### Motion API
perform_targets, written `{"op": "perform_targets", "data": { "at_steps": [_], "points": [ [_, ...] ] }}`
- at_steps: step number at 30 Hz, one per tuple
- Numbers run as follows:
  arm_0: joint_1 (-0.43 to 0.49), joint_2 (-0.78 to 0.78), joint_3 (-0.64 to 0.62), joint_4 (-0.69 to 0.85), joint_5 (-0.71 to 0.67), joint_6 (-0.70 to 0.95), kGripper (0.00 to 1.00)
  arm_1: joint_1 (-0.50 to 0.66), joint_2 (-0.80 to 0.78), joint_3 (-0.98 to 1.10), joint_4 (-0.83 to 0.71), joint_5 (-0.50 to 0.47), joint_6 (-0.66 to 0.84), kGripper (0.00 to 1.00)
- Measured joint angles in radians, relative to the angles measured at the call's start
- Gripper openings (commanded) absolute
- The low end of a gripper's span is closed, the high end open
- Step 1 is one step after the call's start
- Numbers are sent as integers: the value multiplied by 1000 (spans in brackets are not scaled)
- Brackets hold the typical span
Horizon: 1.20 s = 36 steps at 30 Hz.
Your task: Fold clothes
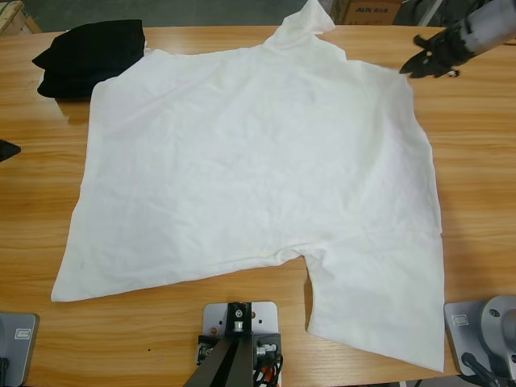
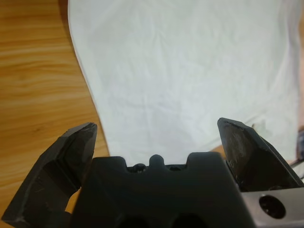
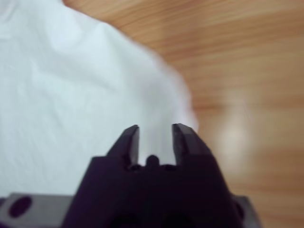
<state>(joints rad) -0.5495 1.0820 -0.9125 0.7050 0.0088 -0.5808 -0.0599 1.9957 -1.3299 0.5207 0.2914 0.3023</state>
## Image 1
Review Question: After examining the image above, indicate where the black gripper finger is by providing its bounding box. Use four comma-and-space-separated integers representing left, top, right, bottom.
0, 139, 22, 163

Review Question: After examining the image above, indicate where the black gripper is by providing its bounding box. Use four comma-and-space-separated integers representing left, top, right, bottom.
400, 18, 475, 79

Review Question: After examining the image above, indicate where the white T-shirt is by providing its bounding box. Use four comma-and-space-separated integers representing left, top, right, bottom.
50, 0, 447, 372

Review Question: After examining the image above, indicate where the cardboard box with AUX print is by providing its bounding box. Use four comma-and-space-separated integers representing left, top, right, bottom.
342, 0, 403, 25

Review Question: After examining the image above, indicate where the black folded garment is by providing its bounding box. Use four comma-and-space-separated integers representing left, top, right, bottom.
31, 19, 147, 99

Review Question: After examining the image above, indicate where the wooden crate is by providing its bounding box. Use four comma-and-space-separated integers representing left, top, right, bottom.
0, 0, 42, 35

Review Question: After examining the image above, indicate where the grey base plate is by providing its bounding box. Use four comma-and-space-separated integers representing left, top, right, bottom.
443, 300, 487, 376
0, 312, 40, 387

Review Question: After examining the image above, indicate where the dark camera post with bracket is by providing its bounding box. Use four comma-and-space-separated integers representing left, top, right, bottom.
183, 302, 285, 387

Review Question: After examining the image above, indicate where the white mount plate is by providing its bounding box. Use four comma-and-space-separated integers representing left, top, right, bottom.
201, 301, 281, 336

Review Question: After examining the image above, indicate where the orange cable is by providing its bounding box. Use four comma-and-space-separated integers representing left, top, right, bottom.
252, 364, 279, 387

